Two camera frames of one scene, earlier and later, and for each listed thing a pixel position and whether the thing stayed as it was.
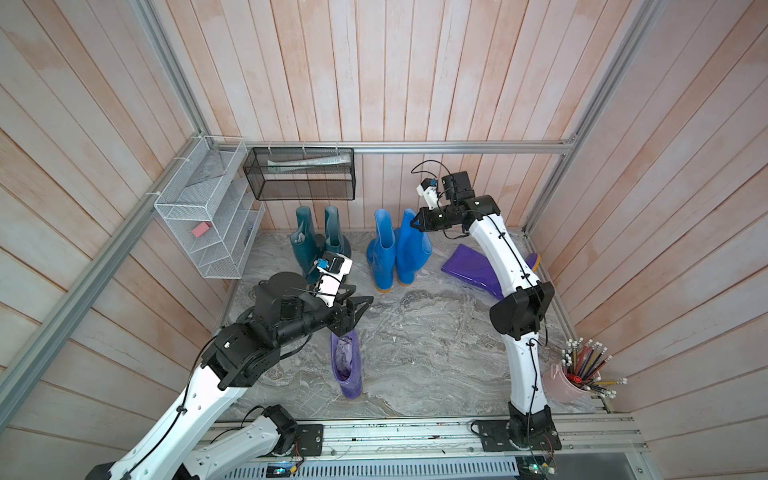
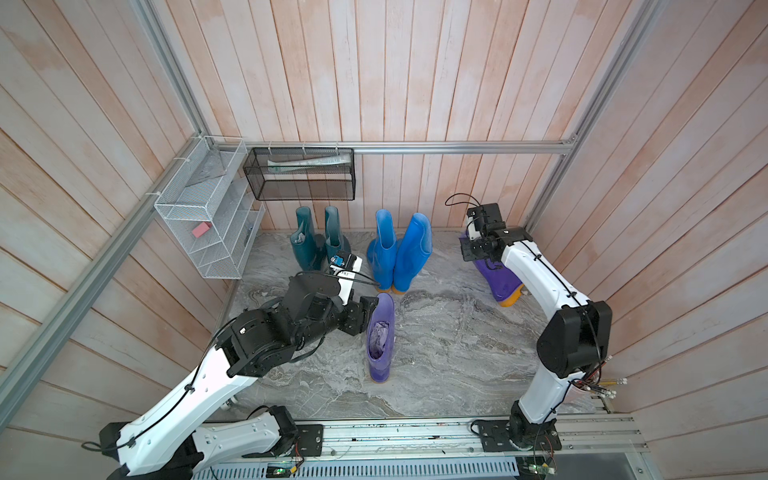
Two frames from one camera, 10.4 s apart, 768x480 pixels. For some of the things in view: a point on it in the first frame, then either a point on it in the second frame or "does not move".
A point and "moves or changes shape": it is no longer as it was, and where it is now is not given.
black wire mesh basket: [302, 173] does not move
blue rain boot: [412, 249] moves or changes shape
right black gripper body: [438, 219] → [472, 250]
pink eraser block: [201, 229] does not move
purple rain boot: [347, 363] → [381, 338]
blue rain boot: [381, 251] does not move
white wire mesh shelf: [205, 199] does not move
